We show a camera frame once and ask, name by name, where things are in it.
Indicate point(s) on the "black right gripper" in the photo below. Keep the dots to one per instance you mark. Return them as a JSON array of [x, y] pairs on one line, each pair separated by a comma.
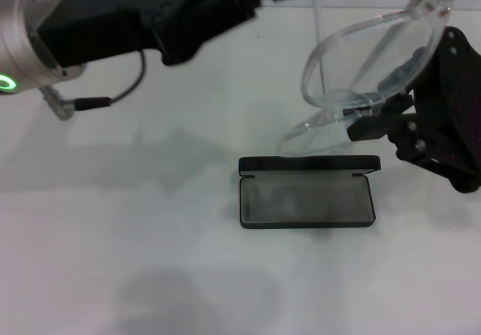
[[451, 124]]

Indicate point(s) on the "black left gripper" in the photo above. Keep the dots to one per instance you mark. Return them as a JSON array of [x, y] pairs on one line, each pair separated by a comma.
[[131, 19]]

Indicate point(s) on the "black glasses case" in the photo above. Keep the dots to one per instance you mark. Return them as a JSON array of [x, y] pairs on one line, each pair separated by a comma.
[[300, 203]]

